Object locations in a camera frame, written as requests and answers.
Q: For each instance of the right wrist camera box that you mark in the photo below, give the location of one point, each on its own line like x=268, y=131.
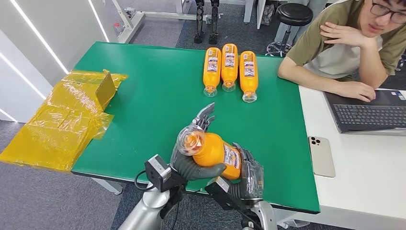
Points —
x=222, y=193

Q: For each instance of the black robot leg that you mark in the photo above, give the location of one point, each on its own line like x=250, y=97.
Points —
x=199, y=22
x=214, y=22

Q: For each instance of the black round stool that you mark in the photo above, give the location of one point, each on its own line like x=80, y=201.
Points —
x=293, y=14

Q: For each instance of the person's right hand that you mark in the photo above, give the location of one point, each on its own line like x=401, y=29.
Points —
x=356, y=90

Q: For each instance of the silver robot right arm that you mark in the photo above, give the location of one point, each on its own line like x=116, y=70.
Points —
x=266, y=216

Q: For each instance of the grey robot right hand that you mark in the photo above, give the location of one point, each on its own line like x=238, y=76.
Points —
x=252, y=181

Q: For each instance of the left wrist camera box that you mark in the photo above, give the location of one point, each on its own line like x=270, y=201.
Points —
x=157, y=171

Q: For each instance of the white table leg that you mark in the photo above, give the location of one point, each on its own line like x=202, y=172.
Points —
x=109, y=185

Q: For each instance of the person's left forearm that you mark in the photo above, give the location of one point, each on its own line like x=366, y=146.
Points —
x=374, y=63

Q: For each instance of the black glasses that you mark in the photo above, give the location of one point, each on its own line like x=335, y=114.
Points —
x=379, y=9

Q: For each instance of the white metal stand frame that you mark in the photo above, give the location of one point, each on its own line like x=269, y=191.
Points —
x=136, y=22

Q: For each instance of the person's right forearm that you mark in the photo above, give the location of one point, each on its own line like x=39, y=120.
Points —
x=304, y=77

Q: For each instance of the person's left hand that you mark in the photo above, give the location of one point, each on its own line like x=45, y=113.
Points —
x=344, y=35

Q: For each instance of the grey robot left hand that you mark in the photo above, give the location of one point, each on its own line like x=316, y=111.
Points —
x=190, y=170

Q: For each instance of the dark grey laptop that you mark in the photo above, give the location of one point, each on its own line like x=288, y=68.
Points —
x=368, y=116

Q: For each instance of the grey bag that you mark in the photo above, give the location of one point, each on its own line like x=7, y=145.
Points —
x=268, y=14

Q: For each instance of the person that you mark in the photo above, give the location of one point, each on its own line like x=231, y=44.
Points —
x=323, y=57

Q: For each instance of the orange juice bottle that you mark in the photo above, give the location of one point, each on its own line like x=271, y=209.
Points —
x=212, y=76
x=215, y=152
x=248, y=82
x=229, y=71

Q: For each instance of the yellow plastic wrapped cardboard box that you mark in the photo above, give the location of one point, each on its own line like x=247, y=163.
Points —
x=63, y=127

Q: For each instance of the beige smartphone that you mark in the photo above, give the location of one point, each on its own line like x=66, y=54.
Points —
x=321, y=157

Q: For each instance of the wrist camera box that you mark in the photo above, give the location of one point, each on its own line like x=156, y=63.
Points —
x=157, y=171
x=222, y=193

